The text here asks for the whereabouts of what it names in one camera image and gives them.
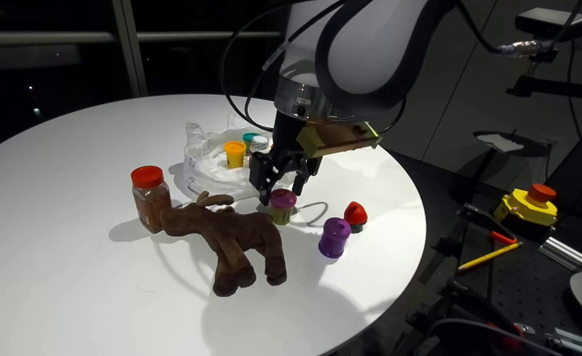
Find spice jar with orange lid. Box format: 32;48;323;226
131;167;171;234

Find yellow tub with pink lid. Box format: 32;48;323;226
270;190;298;226

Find white pill bottle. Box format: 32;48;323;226
250;135;270;153

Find brown plush moose toy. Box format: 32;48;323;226
163;192;288;297

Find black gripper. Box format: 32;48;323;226
250;113;321;206

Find red toy strawberry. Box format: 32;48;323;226
345;202;369;234

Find yellow and orange pencil tool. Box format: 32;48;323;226
458;242;523;271

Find purple plastic tub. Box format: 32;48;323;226
319;218;353;260

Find yellow tub with teal lid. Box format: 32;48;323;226
242;133;258;145

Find black camera on stand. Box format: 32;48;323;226
501;8;582;99

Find white plastic bag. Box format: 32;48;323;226
175;123;274;200

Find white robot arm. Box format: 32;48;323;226
250;0;462;202

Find yellow emergency stop button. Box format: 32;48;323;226
494;184;559;228

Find metal window rail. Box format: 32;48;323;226
0;0;280;97

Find yellow tub with orange-yellow lid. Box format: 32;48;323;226
224;141;246;169

